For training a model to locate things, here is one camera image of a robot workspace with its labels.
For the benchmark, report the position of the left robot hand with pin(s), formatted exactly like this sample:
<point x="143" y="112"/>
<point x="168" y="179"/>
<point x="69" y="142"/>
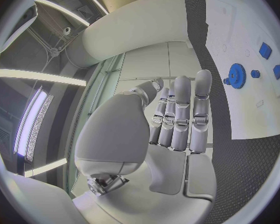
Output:
<point x="116" y="130"/>

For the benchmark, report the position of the white task board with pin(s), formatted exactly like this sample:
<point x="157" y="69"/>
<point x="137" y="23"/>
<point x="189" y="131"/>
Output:
<point x="252" y="106"/>

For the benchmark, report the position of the blue block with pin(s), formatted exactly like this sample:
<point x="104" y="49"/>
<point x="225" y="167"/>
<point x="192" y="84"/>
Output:
<point x="278" y="71"/>
<point x="265" y="50"/>

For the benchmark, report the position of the blue gear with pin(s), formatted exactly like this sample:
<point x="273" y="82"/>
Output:
<point x="237" y="76"/>

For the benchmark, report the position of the small blue peg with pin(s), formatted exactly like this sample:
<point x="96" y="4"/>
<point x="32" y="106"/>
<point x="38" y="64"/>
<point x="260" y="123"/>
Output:
<point x="226" y="81"/>

